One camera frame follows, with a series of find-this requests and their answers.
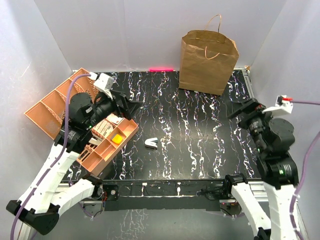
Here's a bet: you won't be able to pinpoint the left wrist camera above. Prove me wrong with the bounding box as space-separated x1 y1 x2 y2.
89 72 114 99

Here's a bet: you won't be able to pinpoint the brown paper bag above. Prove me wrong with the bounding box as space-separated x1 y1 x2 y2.
178 21 239 96

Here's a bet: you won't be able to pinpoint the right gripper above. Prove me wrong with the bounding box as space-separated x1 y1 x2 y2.
224 96 278 153

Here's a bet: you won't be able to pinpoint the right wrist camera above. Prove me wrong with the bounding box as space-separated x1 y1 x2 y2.
262 95 293 117

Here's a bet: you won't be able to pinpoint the pink tape strip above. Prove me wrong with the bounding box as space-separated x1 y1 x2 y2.
149 67 174 72

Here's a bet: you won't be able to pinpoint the card packs in organizer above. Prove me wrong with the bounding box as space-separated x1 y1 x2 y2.
91 113 123 140

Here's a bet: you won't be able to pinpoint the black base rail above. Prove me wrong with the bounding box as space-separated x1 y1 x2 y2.
74 178 251 212

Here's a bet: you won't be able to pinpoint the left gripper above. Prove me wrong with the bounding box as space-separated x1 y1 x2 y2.
84 89 142 129

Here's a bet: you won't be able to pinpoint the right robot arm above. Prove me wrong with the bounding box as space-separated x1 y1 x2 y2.
222 95 299 240

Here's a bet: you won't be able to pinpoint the orange desk organizer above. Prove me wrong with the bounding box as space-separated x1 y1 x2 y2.
24 68 142 176

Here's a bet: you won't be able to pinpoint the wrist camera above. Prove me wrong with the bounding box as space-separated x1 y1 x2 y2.
89 72 114 99
262 95 293 117

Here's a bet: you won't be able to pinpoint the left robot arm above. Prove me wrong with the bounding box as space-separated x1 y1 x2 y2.
6 90 142 235

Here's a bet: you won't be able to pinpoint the yellow sticky note pad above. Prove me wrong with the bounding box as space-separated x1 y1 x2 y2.
111 133 123 145

